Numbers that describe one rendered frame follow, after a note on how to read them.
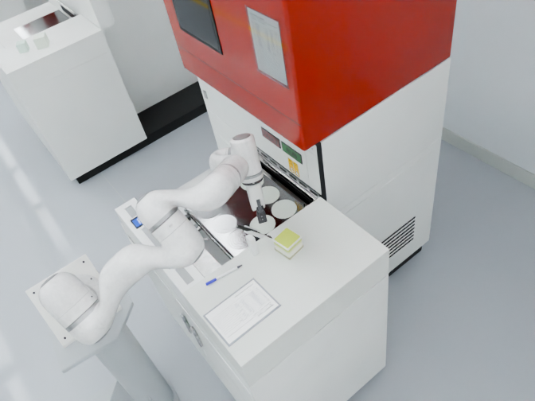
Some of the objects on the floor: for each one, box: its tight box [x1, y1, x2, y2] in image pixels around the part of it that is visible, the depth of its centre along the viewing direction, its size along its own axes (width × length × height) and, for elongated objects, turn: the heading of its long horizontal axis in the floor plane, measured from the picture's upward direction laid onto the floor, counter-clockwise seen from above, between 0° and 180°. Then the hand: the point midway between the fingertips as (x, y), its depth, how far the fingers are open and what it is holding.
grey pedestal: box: [44, 292, 180, 401], centre depth 216 cm, size 51×44×82 cm
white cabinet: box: [122, 226, 389, 401], centre depth 230 cm, size 64×96×82 cm, turn 46°
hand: (261, 216), depth 185 cm, fingers closed
